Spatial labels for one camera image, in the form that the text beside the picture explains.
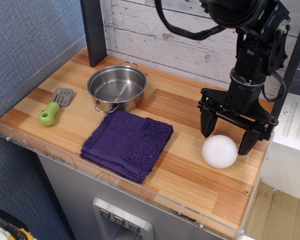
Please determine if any black yellow object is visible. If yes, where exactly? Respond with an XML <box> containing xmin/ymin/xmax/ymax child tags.
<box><xmin>0</xmin><ymin>209</ymin><xmax>35</xmax><ymax>240</ymax></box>

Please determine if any green grey toy spatula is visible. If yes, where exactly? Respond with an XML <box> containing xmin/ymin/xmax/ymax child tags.
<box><xmin>38</xmin><ymin>87</ymin><xmax>74</xmax><ymax>127</ymax></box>

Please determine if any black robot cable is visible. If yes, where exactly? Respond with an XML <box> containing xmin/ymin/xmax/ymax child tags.
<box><xmin>154</xmin><ymin>0</ymin><xmax>227</xmax><ymax>41</ymax></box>

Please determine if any white sink drainboard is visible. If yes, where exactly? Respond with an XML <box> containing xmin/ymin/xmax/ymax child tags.
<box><xmin>273</xmin><ymin>93</ymin><xmax>300</xmax><ymax>151</ymax></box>

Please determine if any clear acrylic guard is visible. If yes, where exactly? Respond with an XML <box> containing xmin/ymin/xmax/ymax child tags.
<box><xmin>0</xmin><ymin>30</ymin><xmax>269</xmax><ymax>240</ymax></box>

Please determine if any white toy mushroom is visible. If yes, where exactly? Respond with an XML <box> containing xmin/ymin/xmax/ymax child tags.
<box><xmin>202</xmin><ymin>135</ymin><xmax>238</xmax><ymax>169</ymax></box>

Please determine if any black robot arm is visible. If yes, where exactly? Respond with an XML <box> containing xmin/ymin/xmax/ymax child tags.
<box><xmin>199</xmin><ymin>0</ymin><xmax>291</xmax><ymax>156</ymax></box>

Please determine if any dark shelf post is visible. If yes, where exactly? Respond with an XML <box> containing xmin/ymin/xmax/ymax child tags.
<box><xmin>272</xmin><ymin>31</ymin><xmax>300</xmax><ymax>117</ymax></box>
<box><xmin>80</xmin><ymin>0</ymin><xmax>107</xmax><ymax>67</ymax></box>

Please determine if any dark right shelf post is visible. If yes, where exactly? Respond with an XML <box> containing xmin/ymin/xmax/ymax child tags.
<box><xmin>272</xmin><ymin>31</ymin><xmax>300</xmax><ymax>117</ymax></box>

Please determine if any stainless steel pot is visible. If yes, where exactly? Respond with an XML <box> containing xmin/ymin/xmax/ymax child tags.
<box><xmin>87</xmin><ymin>61</ymin><xmax>147</xmax><ymax>114</ymax></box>

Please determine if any grey toy fridge cabinet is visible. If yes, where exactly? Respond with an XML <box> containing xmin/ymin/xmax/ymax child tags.
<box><xmin>34</xmin><ymin>152</ymin><xmax>230</xmax><ymax>240</ymax></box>

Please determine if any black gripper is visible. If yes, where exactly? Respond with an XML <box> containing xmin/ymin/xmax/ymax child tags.
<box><xmin>198</xmin><ymin>81</ymin><xmax>279</xmax><ymax>156</ymax></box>

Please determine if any dark left shelf post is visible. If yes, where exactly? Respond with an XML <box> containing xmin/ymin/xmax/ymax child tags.
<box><xmin>80</xmin><ymin>0</ymin><xmax>107</xmax><ymax>67</ymax></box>

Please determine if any purple folded cloth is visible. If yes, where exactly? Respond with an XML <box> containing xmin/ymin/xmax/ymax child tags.
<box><xmin>80</xmin><ymin>109</ymin><xmax>174</xmax><ymax>183</ymax></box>

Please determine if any silver dispenser panel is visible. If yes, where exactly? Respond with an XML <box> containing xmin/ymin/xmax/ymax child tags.
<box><xmin>92</xmin><ymin>197</ymin><xmax>154</xmax><ymax>240</ymax></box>

